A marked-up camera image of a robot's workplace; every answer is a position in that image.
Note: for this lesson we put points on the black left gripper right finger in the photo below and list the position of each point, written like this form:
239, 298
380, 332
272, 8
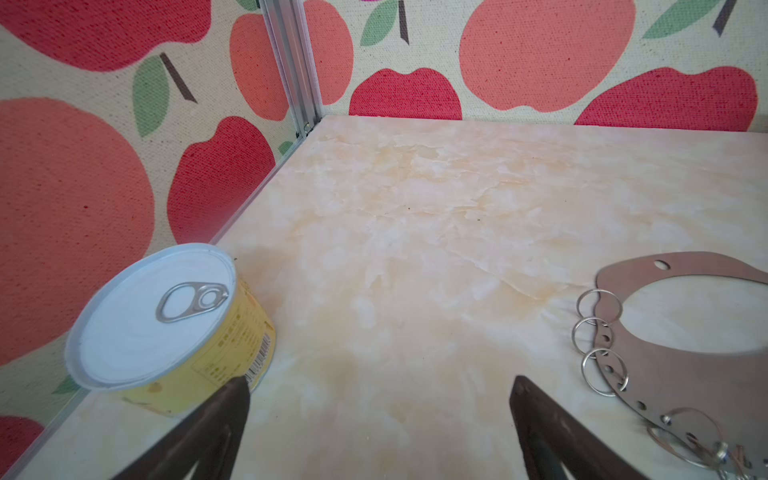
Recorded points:
555, 445

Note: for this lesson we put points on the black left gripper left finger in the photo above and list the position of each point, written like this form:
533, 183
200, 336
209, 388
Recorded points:
204, 445

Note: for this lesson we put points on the metal key organizer plate with rings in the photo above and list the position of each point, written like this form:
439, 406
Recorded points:
713, 403

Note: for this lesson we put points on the yellow tin can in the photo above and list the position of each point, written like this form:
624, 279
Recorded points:
170, 330

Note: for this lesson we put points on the aluminium corner post left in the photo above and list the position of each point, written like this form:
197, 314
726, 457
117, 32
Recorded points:
289, 34

